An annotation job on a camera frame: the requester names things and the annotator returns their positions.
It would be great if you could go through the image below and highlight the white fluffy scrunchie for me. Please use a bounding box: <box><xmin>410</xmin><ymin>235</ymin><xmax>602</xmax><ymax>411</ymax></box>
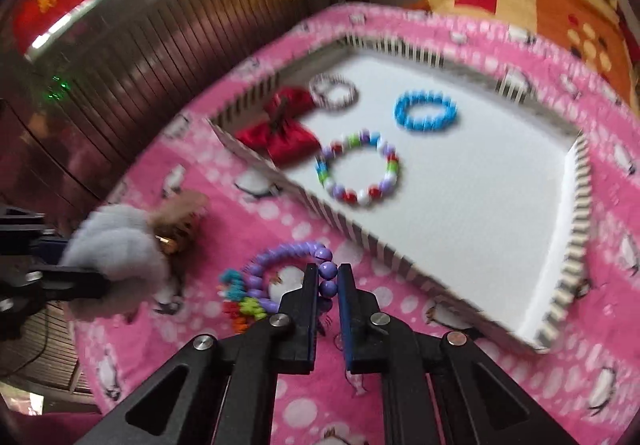
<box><xmin>60</xmin><ymin>205</ymin><xmax>170</xmax><ymax>321</ymax></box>

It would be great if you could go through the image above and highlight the blue bead bracelet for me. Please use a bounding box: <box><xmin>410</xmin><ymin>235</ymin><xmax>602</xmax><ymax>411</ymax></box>
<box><xmin>392</xmin><ymin>88</ymin><xmax>459</xmax><ymax>133</ymax></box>

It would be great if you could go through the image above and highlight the multicolour round bead bracelet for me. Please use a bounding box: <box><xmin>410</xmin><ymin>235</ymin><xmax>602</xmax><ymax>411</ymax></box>
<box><xmin>314</xmin><ymin>128</ymin><xmax>402</xmax><ymax>207</ymax></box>

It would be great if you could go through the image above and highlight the pink penguin quilt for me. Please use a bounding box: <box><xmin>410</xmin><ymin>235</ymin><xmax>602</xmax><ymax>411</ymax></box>
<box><xmin>73</xmin><ymin>4</ymin><xmax>639</xmax><ymax>444</ymax></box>

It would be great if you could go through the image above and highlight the multicolour flower bead bracelet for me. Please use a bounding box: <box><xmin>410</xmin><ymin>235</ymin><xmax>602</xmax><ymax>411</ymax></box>
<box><xmin>218</xmin><ymin>266</ymin><xmax>271</xmax><ymax>334</ymax></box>

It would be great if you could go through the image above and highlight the red satin bow clip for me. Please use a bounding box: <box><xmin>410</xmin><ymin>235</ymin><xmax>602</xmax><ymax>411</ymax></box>
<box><xmin>235</xmin><ymin>87</ymin><xmax>321</xmax><ymax>168</ymax></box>

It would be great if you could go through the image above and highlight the striped shallow box tray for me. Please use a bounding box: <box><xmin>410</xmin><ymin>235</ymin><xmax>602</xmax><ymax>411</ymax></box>
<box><xmin>210</xmin><ymin>34</ymin><xmax>592</xmax><ymax>353</ymax></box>

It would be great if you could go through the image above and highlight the orange yellow folded blanket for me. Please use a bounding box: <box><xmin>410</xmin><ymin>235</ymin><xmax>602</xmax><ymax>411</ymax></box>
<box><xmin>409</xmin><ymin>0</ymin><xmax>639</xmax><ymax>113</ymax></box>

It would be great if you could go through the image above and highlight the purple bead bracelet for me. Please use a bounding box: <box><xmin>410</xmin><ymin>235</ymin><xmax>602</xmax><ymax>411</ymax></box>
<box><xmin>242</xmin><ymin>240</ymin><xmax>341</xmax><ymax>316</ymax></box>

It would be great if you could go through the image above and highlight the leopard brown bow scrunchie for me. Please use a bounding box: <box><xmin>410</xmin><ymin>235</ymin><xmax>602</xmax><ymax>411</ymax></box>
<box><xmin>148</xmin><ymin>190</ymin><xmax>209</xmax><ymax>283</ymax></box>

